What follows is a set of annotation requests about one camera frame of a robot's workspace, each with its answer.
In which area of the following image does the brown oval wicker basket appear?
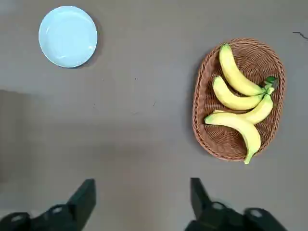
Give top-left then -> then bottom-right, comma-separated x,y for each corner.
192,37 -> 286,162

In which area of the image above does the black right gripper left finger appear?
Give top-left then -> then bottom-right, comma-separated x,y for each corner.
0,179 -> 97,231

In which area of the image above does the pale blue round plate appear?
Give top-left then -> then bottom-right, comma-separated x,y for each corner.
38,6 -> 98,68

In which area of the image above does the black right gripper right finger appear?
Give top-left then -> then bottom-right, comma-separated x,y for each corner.
184,177 -> 289,231

